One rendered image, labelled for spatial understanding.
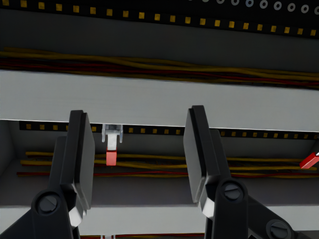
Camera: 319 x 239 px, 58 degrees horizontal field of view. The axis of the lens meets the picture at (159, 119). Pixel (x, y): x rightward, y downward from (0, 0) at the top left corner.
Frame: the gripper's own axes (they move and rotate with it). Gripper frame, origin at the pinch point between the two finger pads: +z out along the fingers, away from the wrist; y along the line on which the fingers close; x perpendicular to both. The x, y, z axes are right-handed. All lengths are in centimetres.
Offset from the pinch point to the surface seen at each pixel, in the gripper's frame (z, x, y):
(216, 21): 26.5, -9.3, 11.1
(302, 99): 11.5, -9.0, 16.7
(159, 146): 24.8, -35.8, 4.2
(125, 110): 10.6, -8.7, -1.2
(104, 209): 7.9, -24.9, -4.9
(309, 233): 10, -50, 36
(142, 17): 26.4, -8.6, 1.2
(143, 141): 25.1, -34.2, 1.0
